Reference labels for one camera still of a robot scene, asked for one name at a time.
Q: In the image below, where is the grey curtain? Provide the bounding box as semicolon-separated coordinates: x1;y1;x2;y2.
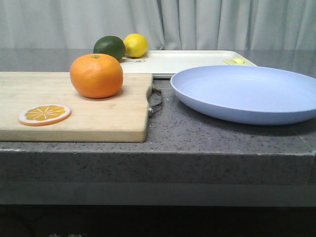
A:
0;0;316;50

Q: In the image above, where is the yellow lemon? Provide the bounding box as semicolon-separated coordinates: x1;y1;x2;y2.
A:
123;33;148;58

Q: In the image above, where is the orange slice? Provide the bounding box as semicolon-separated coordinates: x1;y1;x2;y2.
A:
18;104;72;126

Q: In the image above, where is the light blue plate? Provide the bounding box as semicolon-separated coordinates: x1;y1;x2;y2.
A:
170;65;316;125

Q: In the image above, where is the orange fruit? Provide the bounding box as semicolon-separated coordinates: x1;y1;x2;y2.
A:
70;53;123;98

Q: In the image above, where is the green lime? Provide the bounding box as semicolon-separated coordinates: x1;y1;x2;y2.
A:
93;36;126;60

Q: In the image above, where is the metal cutting board handle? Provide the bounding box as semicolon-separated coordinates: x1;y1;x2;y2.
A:
147;85;162;117

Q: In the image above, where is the cream white tray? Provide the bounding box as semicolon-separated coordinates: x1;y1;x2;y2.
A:
120;50;254;79

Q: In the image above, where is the wooden cutting board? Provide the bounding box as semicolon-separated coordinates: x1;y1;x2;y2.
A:
0;72;153;142

